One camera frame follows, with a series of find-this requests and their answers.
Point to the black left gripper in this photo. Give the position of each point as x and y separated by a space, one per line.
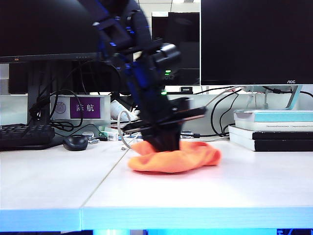
156 115

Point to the orange microfibre rag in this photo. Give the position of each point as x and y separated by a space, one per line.
176 161

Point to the black blue left robot arm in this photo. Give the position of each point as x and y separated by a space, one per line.
137 73

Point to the silver desk divider panel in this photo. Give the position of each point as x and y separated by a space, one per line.
207 127

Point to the green white small box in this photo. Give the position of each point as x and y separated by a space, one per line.
110 135

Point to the small grey device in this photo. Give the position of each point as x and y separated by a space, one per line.
187 89

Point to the white crumpled paper bag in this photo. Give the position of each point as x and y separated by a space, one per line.
117 107

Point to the small silver gadget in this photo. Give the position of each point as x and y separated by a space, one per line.
90 140

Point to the silver nameplate purple label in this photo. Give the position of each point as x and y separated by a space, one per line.
85 107

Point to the black computer mouse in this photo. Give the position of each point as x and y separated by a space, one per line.
75 143

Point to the white cover book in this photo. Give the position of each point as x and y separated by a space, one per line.
256 126

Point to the black AOC monitor glossy bezel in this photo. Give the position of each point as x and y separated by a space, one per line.
189 36

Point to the teal cover book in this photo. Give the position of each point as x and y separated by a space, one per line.
281 117

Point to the black AOC monitor silver edge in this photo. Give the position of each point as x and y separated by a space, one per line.
256 41

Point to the white teal monitor stand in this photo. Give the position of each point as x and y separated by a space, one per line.
293 98

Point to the black monitor stand column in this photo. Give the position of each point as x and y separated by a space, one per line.
33 80

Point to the black keyboard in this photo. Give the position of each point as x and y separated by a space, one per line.
14 135

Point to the frosted desk divider panel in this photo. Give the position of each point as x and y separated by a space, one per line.
12 110

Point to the black monitor with button row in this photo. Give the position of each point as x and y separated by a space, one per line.
44 29

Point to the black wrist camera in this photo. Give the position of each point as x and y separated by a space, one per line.
168 55

